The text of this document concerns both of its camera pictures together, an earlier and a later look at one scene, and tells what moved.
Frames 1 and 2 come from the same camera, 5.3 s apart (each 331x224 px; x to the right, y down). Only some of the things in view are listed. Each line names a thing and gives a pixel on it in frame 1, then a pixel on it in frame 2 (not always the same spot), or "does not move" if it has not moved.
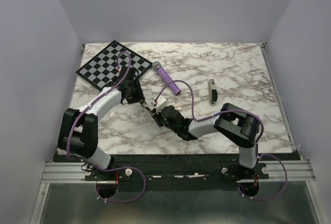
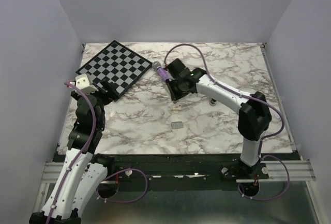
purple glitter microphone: (156, 65) does not move
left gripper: (140, 94) → (108, 97)
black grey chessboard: (102, 69) does not move
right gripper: (156, 118) → (175, 95)
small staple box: (178, 106) does not move
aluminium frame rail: (279, 171) does not move
